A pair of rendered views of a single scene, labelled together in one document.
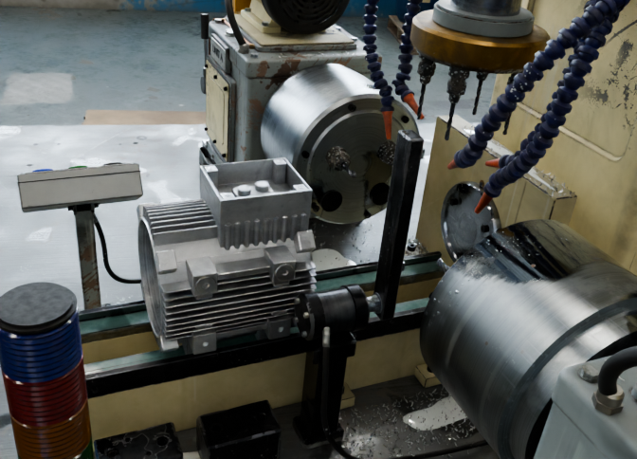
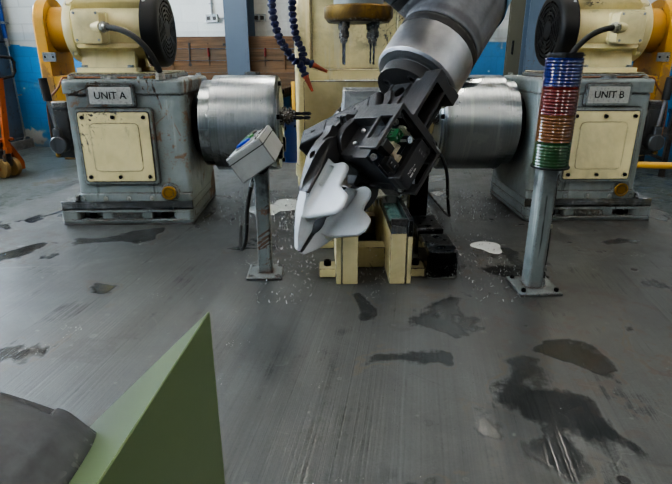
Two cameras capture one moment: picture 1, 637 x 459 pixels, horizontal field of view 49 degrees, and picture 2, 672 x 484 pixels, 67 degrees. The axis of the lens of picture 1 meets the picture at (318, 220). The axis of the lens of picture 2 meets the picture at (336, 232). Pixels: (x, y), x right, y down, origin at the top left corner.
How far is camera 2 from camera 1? 1.26 m
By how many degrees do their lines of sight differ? 60
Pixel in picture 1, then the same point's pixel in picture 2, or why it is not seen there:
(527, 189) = not seen: hidden behind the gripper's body
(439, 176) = (317, 114)
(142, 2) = not seen: outside the picture
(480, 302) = (473, 98)
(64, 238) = (125, 278)
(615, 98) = (381, 42)
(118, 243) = (162, 259)
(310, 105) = (258, 89)
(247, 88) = (180, 103)
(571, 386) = not seen: hidden behind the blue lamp
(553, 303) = (494, 82)
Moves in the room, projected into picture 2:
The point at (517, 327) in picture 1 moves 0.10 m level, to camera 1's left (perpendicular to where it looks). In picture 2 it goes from (494, 95) to (488, 97)
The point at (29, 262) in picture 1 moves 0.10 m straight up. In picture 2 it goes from (149, 293) to (142, 242)
